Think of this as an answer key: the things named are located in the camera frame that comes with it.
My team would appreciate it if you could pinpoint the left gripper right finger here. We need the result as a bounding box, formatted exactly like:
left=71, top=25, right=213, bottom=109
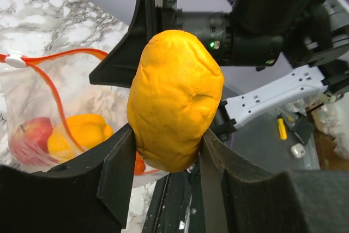
left=200, top=131, right=348, bottom=232

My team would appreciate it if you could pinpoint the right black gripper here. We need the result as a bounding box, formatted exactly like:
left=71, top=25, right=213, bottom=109
left=157, top=0, right=284, bottom=67

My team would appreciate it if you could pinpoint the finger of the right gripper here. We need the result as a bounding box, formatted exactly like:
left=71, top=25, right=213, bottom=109
left=89, top=0, right=173, bottom=88

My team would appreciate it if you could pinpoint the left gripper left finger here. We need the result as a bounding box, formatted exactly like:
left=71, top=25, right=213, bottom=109
left=1, top=125, right=135, bottom=232

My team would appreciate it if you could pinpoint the orange toy pumpkin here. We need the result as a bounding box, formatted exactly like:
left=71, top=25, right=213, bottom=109
left=134, top=152, right=146, bottom=176

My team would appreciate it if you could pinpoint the brown toy potato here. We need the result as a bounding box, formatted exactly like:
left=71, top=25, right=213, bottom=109
left=127, top=29, right=224, bottom=172

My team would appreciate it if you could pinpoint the yellow bell pepper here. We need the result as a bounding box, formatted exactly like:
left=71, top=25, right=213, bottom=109
left=47, top=113, right=113, bottom=163

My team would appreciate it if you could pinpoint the clear zip bag orange zipper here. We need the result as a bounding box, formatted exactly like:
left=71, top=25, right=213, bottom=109
left=0, top=48, right=160, bottom=187

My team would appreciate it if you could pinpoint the red toy apple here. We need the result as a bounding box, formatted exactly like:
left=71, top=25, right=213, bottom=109
left=9, top=117, right=58, bottom=166

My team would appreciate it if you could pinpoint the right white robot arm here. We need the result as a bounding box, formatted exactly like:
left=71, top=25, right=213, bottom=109
left=89, top=0, right=348, bottom=141

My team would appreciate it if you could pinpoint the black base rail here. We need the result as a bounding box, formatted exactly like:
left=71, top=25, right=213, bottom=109
left=142, top=165, right=206, bottom=233

